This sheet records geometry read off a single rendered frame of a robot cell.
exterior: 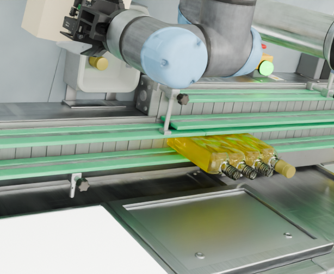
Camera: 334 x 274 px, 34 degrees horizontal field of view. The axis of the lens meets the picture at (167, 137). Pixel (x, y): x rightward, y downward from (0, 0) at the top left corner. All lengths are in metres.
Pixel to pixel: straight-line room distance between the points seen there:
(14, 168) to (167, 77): 0.65
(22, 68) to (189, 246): 0.59
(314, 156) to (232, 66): 1.25
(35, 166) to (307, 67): 1.03
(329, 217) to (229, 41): 0.99
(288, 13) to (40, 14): 0.49
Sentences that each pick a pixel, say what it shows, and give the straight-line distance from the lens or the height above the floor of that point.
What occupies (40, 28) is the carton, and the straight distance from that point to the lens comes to 0.95.
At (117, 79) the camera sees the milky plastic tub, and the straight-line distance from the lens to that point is 1.46.
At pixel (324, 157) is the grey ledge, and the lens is 2.03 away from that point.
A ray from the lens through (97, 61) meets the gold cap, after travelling 1.38.
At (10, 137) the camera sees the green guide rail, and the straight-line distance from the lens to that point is 1.23.
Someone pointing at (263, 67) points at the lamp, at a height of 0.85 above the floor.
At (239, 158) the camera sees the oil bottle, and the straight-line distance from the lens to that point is 1.39.
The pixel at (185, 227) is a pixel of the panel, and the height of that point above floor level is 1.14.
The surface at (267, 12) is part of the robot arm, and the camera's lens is 1.15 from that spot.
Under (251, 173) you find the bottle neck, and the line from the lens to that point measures 1.36.
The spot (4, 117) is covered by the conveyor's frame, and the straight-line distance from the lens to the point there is 1.28.
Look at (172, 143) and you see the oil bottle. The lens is 1.47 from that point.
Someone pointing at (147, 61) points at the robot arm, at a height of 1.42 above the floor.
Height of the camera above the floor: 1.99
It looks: 48 degrees down
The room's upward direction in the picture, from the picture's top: 125 degrees clockwise
